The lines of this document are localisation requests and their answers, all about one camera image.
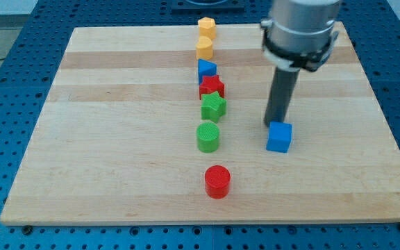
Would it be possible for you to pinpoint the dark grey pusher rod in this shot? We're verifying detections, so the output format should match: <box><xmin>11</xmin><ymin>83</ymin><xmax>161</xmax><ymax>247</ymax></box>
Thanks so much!
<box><xmin>264</xmin><ymin>67</ymin><xmax>299</xmax><ymax>127</ymax></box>

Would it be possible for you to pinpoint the blue cube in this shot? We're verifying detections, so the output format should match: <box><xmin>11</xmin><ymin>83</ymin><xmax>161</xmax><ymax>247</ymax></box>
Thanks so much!
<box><xmin>266</xmin><ymin>122</ymin><xmax>292</xmax><ymax>153</ymax></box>

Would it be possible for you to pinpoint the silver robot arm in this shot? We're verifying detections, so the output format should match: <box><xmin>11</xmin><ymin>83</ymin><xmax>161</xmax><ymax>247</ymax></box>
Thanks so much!
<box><xmin>260</xmin><ymin>0</ymin><xmax>342</xmax><ymax>126</ymax></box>

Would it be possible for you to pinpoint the red star block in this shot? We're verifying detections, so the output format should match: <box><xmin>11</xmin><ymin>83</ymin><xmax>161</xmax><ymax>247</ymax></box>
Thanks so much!
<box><xmin>199</xmin><ymin>75</ymin><xmax>225</xmax><ymax>99</ymax></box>

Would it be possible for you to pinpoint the green star block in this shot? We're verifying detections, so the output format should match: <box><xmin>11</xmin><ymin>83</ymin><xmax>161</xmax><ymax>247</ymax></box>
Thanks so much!
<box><xmin>201</xmin><ymin>91</ymin><xmax>227</xmax><ymax>123</ymax></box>

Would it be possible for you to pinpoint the blue triangle block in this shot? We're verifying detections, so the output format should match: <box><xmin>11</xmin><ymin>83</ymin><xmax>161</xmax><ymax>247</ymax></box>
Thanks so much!
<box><xmin>197</xmin><ymin>59</ymin><xmax>217</xmax><ymax>85</ymax></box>

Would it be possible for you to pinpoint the yellow half-round block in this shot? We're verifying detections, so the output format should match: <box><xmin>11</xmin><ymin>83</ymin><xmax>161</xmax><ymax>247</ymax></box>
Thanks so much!
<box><xmin>196</xmin><ymin>36</ymin><xmax>213</xmax><ymax>60</ymax></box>

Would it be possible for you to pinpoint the green cylinder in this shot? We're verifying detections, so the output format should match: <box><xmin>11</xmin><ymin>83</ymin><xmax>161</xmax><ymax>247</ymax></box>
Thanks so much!
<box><xmin>196</xmin><ymin>122</ymin><xmax>220</xmax><ymax>153</ymax></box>

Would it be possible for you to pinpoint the yellow hexagon block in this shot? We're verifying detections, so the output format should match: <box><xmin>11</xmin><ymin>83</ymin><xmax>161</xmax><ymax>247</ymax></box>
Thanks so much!
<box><xmin>197</xmin><ymin>17</ymin><xmax>216</xmax><ymax>40</ymax></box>

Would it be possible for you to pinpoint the red cylinder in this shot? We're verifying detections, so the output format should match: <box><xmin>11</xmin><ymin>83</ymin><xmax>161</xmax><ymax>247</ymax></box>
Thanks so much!
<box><xmin>204</xmin><ymin>165</ymin><xmax>231</xmax><ymax>199</ymax></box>

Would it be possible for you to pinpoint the wooden board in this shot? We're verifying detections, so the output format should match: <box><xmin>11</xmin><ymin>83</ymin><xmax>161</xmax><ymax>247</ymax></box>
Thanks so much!
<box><xmin>0</xmin><ymin>23</ymin><xmax>400</xmax><ymax>226</ymax></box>

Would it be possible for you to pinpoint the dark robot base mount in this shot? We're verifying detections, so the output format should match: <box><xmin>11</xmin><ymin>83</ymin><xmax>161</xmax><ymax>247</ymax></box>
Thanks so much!
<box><xmin>169</xmin><ymin>0</ymin><xmax>245</xmax><ymax>13</ymax></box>

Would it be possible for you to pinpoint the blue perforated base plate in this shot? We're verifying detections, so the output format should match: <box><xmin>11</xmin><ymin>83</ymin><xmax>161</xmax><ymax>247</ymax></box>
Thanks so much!
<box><xmin>0</xmin><ymin>0</ymin><xmax>400</xmax><ymax>249</ymax></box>

